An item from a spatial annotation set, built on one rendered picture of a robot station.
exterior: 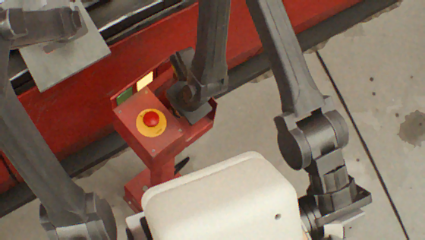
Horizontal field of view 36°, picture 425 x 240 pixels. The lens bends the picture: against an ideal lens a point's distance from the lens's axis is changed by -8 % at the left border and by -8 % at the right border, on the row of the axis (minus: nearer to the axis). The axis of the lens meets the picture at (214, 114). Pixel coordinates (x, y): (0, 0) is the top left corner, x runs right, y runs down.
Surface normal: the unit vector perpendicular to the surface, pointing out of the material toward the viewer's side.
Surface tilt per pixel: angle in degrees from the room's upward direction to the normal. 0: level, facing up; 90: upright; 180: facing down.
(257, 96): 0
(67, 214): 71
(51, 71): 0
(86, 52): 0
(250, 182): 43
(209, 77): 76
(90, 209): 15
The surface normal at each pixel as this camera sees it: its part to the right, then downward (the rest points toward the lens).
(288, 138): -0.86, 0.36
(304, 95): 0.37, -0.06
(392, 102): 0.08, -0.40
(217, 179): -0.21, -0.87
